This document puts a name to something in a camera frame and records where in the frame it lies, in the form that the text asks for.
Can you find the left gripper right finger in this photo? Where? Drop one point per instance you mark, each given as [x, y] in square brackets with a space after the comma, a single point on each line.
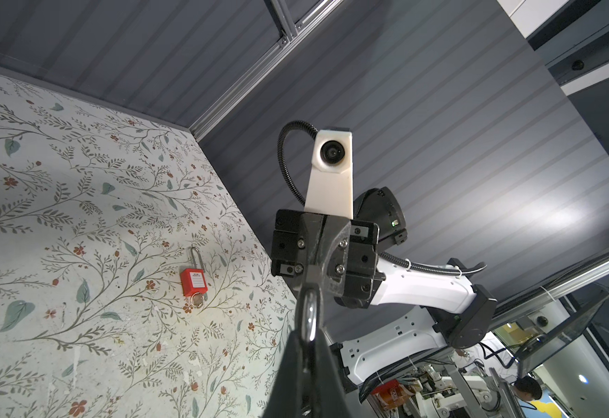
[327, 391]

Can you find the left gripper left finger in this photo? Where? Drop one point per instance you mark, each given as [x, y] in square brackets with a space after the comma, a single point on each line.
[287, 395]

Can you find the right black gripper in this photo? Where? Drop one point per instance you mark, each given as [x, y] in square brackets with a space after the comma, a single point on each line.
[337, 254]

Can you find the small black padlock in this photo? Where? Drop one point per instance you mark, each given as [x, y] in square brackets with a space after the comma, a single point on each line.
[309, 314]

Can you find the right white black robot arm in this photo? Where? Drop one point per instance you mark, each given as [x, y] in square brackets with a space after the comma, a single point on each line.
[445, 310]

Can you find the red safety padlock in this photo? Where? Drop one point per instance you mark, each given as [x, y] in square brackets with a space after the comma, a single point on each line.
[193, 280]

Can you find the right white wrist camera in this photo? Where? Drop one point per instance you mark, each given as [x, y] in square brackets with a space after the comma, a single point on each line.
[330, 188]

